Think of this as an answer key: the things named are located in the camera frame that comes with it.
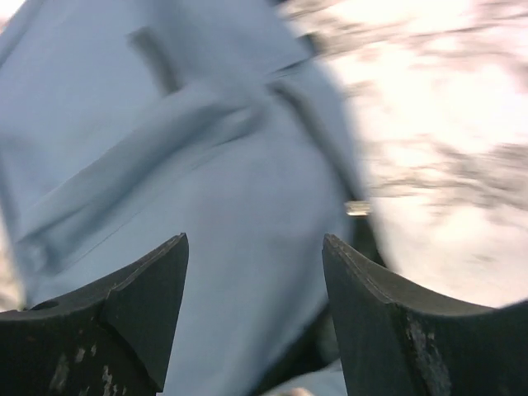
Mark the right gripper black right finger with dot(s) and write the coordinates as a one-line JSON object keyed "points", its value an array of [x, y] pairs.
{"points": [[396, 337]]}

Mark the blue student backpack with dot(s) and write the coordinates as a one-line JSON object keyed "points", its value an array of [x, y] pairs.
{"points": [[124, 123]]}

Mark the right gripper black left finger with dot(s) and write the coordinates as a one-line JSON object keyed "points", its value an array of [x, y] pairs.
{"points": [[113, 336]]}

